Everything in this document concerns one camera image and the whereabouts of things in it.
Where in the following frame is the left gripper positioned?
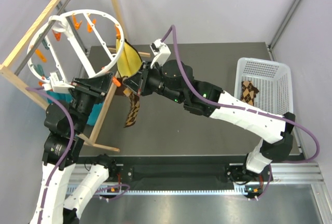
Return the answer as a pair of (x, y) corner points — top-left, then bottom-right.
(71, 72), (115, 133)

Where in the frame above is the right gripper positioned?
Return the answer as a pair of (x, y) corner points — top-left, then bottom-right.
(123, 61), (185, 105)

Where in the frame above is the brown argyle sock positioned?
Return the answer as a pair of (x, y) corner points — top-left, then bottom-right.
(240, 80), (259, 106)
(115, 78), (140, 128)

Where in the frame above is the white round clip hanger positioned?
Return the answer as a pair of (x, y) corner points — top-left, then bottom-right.
(27, 9), (125, 83)

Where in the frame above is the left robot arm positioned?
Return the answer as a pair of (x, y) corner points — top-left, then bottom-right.
(28, 72), (118, 223)

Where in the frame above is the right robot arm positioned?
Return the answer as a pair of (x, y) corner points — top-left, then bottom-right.
(123, 60), (295, 180)

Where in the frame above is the yellow cloth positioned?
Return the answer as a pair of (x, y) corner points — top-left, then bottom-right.
(117, 39), (142, 77)

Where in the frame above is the teal cloth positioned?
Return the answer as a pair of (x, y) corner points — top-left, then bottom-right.
(38, 63), (102, 126)

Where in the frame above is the orange clothespin on yellow cloth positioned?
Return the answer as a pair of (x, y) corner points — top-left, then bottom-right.
(115, 24), (121, 39)

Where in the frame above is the white plastic basket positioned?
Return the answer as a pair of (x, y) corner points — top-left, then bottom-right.
(234, 58), (294, 115)

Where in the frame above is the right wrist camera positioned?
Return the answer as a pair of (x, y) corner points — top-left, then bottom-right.
(150, 39), (171, 68)

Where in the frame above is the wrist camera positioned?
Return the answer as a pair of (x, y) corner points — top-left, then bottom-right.
(43, 72), (75, 94)
(150, 39), (171, 68)

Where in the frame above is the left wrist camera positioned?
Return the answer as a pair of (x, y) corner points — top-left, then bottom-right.
(43, 72), (75, 94)

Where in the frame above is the wooden drying rack frame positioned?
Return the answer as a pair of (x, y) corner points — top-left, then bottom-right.
(0, 0), (151, 152)

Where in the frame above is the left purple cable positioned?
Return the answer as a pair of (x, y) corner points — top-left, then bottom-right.
(25, 87), (76, 223)

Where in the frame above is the purple cable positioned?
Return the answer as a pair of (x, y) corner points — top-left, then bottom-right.
(25, 87), (76, 223)
(162, 25), (320, 163)

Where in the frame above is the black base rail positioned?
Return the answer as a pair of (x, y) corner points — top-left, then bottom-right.
(85, 155), (275, 185)

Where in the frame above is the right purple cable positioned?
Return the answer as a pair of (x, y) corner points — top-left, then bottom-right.
(162, 25), (320, 163)

